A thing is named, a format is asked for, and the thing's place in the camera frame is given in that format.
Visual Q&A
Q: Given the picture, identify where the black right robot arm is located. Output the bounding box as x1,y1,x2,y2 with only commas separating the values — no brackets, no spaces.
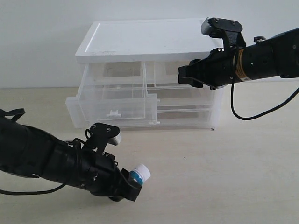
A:
178,28,299,90

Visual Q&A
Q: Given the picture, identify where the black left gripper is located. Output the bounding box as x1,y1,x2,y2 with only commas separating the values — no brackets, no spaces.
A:
67,150,143,202

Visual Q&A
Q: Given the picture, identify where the clear middle wide drawer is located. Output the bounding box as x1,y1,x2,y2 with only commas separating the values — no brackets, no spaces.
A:
148,88,217,107

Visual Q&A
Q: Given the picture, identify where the clear bottom wide drawer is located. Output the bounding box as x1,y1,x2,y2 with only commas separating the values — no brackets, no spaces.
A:
157,110,217,129

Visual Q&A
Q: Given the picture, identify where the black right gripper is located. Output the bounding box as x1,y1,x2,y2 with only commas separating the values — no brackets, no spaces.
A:
178,48,236,89

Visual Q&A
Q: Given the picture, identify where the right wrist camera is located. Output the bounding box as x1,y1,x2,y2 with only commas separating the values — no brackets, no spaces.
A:
201,17,246,50

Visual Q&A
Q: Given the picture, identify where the clear wide drawer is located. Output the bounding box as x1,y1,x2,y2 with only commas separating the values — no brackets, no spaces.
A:
157,110,217,129
148,88,217,107

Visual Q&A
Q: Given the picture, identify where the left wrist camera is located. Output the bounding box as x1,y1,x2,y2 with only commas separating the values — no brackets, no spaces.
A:
85,123,121,154

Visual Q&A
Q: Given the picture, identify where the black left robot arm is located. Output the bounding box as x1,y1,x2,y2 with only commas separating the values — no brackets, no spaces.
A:
0,117,142,202

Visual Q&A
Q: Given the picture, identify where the white teal pill bottle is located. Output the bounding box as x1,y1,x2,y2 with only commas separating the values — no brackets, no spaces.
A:
129,164,151,185

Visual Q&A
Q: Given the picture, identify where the white plastic drawer cabinet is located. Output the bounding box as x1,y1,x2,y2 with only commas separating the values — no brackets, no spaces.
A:
75,18,223,129

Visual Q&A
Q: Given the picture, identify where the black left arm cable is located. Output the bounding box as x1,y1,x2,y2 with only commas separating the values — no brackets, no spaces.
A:
0,108,99,196

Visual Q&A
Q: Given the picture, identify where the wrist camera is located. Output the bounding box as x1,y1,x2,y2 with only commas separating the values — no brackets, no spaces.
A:
85,123,121,154
201,17,246,50

